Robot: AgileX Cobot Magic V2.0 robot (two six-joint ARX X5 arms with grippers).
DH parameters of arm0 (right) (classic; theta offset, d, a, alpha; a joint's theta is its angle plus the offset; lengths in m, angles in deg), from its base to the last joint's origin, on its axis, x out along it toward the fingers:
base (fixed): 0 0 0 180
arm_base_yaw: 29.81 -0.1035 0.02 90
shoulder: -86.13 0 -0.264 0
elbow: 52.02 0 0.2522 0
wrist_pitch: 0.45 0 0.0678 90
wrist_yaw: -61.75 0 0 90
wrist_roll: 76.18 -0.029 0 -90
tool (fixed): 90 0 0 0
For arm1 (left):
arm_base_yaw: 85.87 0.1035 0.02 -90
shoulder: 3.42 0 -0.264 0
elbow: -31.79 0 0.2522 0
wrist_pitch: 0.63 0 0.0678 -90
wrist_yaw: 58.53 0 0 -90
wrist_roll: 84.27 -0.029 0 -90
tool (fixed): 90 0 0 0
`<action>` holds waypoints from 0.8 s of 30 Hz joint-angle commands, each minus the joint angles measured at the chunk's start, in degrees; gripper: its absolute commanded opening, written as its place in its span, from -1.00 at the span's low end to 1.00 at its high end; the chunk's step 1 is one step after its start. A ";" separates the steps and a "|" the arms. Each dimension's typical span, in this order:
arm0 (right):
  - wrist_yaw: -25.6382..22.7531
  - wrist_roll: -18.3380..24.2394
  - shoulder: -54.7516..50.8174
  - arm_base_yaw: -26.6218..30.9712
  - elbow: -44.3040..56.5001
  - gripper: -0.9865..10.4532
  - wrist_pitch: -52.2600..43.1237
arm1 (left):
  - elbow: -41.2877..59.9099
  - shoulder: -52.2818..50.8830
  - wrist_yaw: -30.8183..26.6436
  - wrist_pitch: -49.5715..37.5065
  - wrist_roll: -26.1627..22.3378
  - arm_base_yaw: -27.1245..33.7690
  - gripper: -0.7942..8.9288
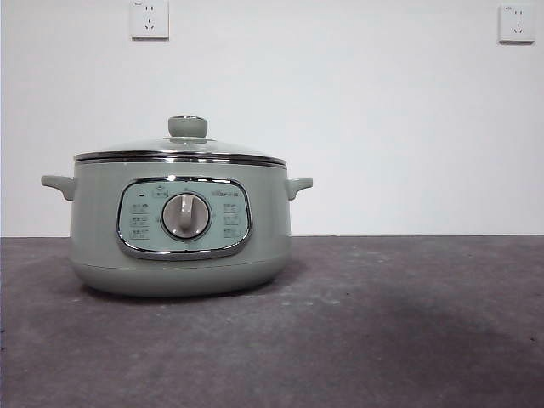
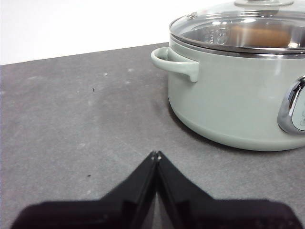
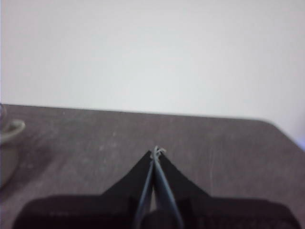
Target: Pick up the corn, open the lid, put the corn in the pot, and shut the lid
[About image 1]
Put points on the glass lid with green knob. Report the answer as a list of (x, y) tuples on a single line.
[(187, 126)]

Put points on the pale green electric pot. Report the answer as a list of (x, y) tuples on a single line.
[(98, 221)]

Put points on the white wall socket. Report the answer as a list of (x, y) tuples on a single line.
[(149, 21), (516, 23)]

